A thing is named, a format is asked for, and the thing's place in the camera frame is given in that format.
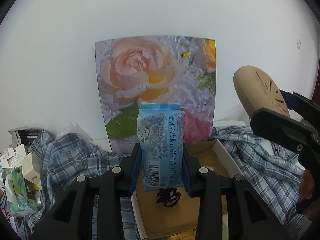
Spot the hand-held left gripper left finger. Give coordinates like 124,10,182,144
30,142,143,240

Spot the blue plaid cloth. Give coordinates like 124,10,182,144
24,126,310,240

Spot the brown wooden door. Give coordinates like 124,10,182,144
311,62,320,100

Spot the black hair tie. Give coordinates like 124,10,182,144
155,187,182,208

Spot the light blue wipes packet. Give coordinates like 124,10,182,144
137,102,187,193

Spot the clear plastic bag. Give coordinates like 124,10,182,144
59,121,92,141

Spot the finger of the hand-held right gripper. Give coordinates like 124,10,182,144
279,89,320,123
250,107,320,160

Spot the floral rose painting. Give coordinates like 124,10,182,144
95,35,217,153

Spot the green floral tissue pack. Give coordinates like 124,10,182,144
2,167,42,217

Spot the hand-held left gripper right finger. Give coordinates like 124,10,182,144
181,142,292,240

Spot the small beige carton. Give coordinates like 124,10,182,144
22,152,42,184

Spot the beige round vented device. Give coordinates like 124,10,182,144
233,65,292,119

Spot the cardboard box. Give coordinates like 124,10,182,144
130,140,244,240

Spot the grey storage basket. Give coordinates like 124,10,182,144
7,127,54,153

